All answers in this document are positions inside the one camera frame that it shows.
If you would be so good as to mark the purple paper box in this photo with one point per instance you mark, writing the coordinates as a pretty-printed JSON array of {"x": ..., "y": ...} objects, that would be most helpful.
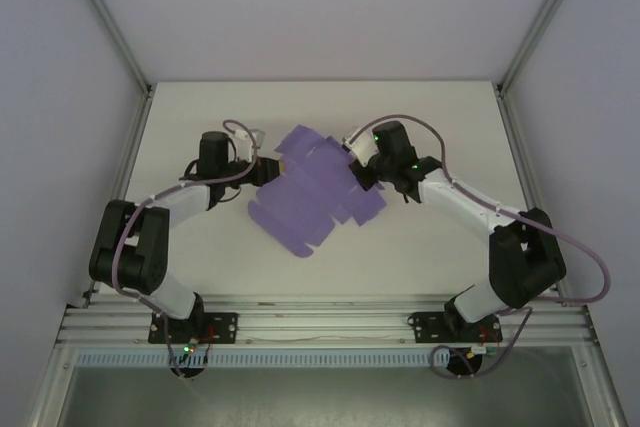
[{"x": 310, "y": 197}]

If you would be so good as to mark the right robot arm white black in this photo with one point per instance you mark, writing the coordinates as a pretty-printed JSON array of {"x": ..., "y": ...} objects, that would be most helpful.
[{"x": 465, "y": 204}]

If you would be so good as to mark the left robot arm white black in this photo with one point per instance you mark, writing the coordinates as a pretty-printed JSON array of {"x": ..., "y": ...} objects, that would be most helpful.
[{"x": 175, "y": 202}]

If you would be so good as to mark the grey metal sheet panel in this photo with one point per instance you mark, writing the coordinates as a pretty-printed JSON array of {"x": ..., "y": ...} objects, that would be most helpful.
[{"x": 320, "y": 397}]

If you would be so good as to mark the aluminium table side rail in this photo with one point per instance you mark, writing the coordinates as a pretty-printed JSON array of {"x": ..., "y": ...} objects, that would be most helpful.
[
  {"x": 125, "y": 172},
  {"x": 521, "y": 157}
]

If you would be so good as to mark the aluminium mounting rail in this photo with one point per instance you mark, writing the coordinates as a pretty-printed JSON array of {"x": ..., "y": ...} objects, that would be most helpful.
[{"x": 320, "y": 322}]

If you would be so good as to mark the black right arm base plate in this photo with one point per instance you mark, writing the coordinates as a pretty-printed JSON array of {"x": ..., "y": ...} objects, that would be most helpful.
[{"x": 425, "y": 327}]

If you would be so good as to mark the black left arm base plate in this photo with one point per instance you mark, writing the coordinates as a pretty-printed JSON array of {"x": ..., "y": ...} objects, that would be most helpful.
[{"x": 225, "y": 327}]

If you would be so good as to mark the aluminium frame post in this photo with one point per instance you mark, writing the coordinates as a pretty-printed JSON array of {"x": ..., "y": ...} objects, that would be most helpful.
[
  {"x": 545, "y": 17},
  {"x": 108, "y": 17}
]

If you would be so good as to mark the aluminium frame leg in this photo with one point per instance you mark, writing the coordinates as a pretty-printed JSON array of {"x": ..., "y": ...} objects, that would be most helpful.
[
  {"x": 47, "y": 392},
  {"x": 602, "y": 392}
]

